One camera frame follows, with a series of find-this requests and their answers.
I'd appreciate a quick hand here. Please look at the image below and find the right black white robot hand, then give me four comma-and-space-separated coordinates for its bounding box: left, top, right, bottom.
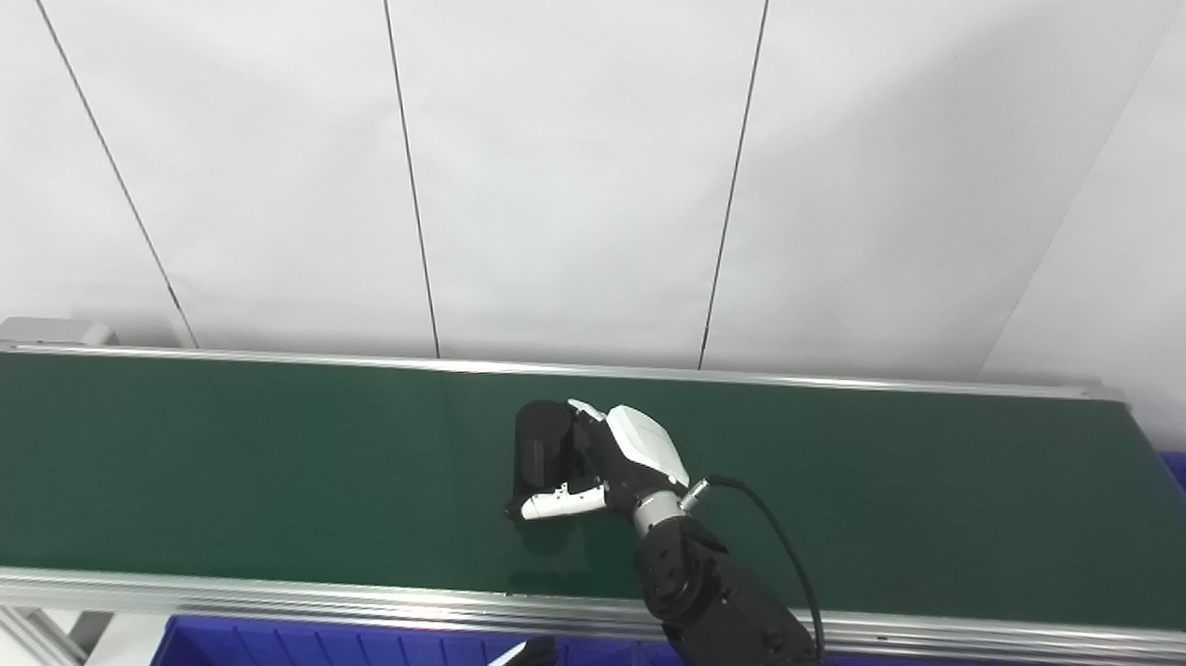
501, 394, 692, 524

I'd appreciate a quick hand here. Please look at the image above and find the black cylinder block part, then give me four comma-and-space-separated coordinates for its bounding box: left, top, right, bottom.
509, 398, 601, 508

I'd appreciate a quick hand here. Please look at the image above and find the green conveyor belt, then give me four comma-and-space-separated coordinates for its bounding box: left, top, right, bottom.
0, 267, 1186, 666
0, 299, 1186, 666

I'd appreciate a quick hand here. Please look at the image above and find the aluminium conveyor support leg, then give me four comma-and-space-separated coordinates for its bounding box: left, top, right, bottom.
0, 599, 116, 666

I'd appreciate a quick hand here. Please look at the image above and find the grey conveyor motor box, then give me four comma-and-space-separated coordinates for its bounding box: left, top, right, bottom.
0, 314, 117, 352

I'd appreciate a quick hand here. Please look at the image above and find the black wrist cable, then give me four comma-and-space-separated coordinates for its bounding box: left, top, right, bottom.
704, 470, 826, 664

